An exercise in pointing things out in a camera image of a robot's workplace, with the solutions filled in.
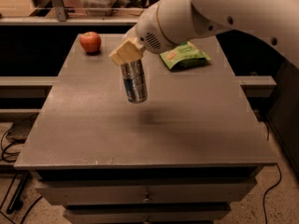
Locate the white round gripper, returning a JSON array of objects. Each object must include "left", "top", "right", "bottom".
[{"left": 109, "top": 0, "right": 175, "bottom": 65}]

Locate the silver redbull can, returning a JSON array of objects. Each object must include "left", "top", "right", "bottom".
[{"left": 121, "top": 60, "right": 148, "bottom": 104}]

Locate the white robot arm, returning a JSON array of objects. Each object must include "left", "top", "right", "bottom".
[{"left": 109, "top": 0, "right": 299, "bottom": 67}]

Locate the red apple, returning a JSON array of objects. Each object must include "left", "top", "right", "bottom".
[{"left": 79, "top": 32, "right": 101, "bottom": 53}]

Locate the green snack bag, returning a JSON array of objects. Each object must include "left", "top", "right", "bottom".
[{"left": 160, "top": 41, "right": 210, "bottom": 70}]

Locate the grey drawer cabinet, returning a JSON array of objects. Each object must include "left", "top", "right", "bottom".
[{"left": 16, "top": 35, "right": 277, "bottom": 224}]

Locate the metal shelf rail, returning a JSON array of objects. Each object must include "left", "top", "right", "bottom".
[{"left": 0, "top": 0, "right": 144, "bottom": 26}]

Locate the black floor cables left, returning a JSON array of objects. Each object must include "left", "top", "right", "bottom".
[{"left": 0, "top": 114, "right": 43, "bottom": 224}]

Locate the black floor cable right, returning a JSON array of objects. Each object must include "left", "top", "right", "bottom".
[{"left": 262, "top": 163, "right": 283, "bottom": 224}]

